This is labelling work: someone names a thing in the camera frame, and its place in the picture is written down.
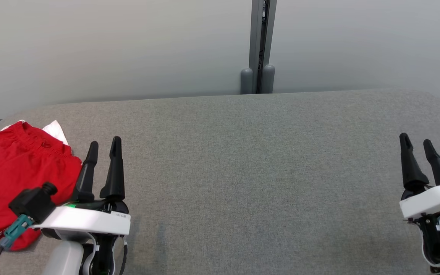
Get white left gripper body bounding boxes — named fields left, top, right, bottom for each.
left=33, top=199, right=131, bottom=236

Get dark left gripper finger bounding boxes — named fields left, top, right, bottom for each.
left=100, top=136, right=126, bottom=201
left=71, top=141, right=99, bottom=203

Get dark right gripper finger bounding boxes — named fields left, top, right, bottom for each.
left=423, top=139, right=440, bottom=186
left=399, top=133, right=430, bottom=191

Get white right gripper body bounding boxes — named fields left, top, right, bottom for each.
left=400, top=180, right=440, bottom=220

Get red jersey with white sleeves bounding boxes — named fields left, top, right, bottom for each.
left=0, top=120, right=70, bottom=275

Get red shorts with white trim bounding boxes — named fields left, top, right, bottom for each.
left=0, top=121, right=83, bottom=252

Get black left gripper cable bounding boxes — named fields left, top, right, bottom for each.
left=118, top=236, right=129, bottom=275

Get teal left camera connector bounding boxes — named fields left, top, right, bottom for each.
left=0, top=215, right=34, bottom=249

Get grey partition post round feet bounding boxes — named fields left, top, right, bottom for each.
left=240, top=0, right=278, bottom=94

